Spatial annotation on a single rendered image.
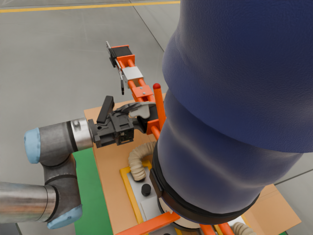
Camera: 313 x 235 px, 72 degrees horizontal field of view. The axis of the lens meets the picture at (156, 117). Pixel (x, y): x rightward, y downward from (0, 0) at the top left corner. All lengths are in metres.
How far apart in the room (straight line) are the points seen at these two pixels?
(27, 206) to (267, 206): 1.25
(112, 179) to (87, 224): 1.15
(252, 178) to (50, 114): 2.29
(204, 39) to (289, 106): 0.08
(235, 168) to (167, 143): 0.12
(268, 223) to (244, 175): 1.18
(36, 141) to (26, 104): 2.03
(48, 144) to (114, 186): 0.23
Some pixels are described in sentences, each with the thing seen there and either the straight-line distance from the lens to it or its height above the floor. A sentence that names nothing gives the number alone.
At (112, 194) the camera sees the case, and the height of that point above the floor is 1.12.
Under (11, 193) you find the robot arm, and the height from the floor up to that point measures 1.28.
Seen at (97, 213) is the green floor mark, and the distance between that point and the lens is 1.85.
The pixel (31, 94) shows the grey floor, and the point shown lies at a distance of 2.74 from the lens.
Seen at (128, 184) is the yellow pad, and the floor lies 1.13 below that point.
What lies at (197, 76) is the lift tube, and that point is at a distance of 0.21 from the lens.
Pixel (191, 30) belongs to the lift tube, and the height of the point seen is 1.67.
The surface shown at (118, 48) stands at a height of 1.26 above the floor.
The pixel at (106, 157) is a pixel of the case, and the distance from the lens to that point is 0.75.
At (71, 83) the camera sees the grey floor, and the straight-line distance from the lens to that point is 2.75.
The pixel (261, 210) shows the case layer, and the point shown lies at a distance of 1.47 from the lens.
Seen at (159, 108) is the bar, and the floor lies 1.32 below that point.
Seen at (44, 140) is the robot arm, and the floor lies 1.28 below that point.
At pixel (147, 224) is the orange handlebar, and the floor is 1.26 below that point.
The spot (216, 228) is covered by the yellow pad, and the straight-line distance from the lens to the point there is 0.68.
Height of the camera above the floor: 1.76
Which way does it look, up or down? 49 degrees down
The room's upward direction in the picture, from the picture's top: 9 degrees clockwise
